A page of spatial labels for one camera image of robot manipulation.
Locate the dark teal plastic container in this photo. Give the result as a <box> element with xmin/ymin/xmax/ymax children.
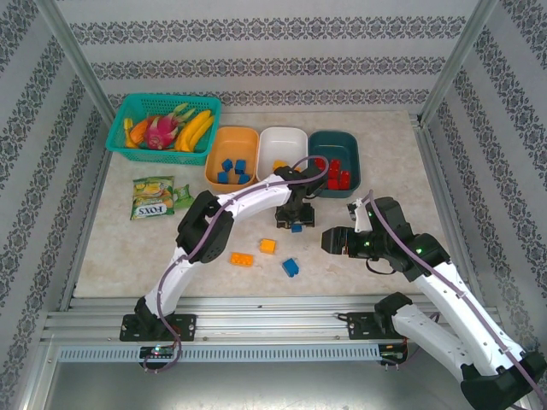
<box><xmin>306</xmin><ymin>130</ymin><xmax>362</xmax><ymax>200</ymax></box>

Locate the white plastic container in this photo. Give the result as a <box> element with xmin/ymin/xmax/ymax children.
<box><xmin>257</xmin><ymin>126</ymin><xmax>309</xmax><ymax>183</ymax></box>

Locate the green Fox's candy bag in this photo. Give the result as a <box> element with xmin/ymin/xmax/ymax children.
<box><xmin>130</xmin><ymin>175</ymin><xmax>176</xmax><ymax>221</ymax></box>

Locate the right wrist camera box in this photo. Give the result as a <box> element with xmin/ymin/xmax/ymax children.
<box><xmin>346</xmin><ymin>198</ymin><xmax>372</xmax><ymax>234</ymax></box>

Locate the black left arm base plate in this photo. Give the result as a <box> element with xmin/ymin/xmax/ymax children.
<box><xmin>119</xmin><ymin>313</ymin><xmax>198</xmax><ymax>343</ymax></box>

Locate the yellow toy banana bunch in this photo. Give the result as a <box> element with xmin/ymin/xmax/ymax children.
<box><xmin>174</xmin><ymin>108</ymin><xmax>215</xmax><ymax>153</ymax></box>

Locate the pink toy dragon fruit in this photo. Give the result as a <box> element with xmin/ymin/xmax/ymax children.
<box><xmin>143</xmin><ymin>102</ymin><xmax>197</xmax><ymax>150</ymax></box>

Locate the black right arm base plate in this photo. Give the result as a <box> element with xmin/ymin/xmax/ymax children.
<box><xmin>344</xmin><ymin>311</ymin><xmax>411</xmax><ymax>342</ymax></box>

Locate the aluminium side rail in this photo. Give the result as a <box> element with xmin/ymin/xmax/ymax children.
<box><xmin>59</xmin><ymin>147</ymin><xmax>115</xmax><ymax>313</ymax></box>
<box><xmin>409</xmin><ymin>111</ymin><xmax>486</xmax><ymax>308</ymax></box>

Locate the orange plastic container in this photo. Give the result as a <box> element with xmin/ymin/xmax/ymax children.
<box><xmin>204</xmin><ymin>126</ymin><xmax>261</xmax><ymax>193</ymax></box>

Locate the teal plastic mesh basket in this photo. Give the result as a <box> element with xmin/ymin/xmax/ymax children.
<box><xmin>104</xmin><ymin>92</ymin><xmax>223</xmax><ymax>167</ymax></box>

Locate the aluminium frame post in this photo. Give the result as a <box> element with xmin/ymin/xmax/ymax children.
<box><xmin>33</xmin><ymin>0</ymin><xmax>119</xmax><ymax>129</ymax></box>
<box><xmin>417</xmin><ymin>0</ymin><xmax>500</xmax><ymax>125</ymax></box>

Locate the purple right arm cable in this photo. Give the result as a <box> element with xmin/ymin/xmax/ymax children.
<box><xmin>366</xmin><ymin>189</ymin><xmax>546</xmax><ymax>405</ymax></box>

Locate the small yellow toy vegetable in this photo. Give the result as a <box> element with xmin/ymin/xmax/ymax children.
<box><xmin>122</xmin><ymin>117</ymin><xmax>138</xmax><ymax>149</ymax></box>

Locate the slotted grey cable duct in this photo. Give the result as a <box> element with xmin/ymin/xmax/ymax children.
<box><xmin>56</xmin><ymin>344</ymin><xmax>382</xmax><ymax>363</ymax></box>

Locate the small green biscuit packet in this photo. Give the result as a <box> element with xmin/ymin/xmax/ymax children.
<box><xmin>173</xmin><ymin>183</ymin><xmax>197</xmax><ymax>210</ymax></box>

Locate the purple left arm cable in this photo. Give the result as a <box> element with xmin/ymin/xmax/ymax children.
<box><xmin>143</xmin><ymin>155</ymin><xmax>331</xmax><ymax>376</ymax></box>

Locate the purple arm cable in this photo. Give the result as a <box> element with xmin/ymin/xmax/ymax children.
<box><xmin>366</xmin><ymin>189</ymin><xmax>546</xmax><ymax>405</ymax></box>
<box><xmin>143</xmin><ymin>155</ymin><xmax>331</xmax><ymax>376</ymax></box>

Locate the orange toy fruit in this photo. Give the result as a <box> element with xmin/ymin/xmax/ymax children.
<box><xmin>129</xmin><ymin>119</ymin><xmax>150</xmax><ymax>144</ymax></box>

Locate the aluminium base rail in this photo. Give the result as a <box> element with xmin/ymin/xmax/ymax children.
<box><xmin>40</xmin><ymin>296</ymin><xmax>501</xmax><ymax>343</ymax></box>

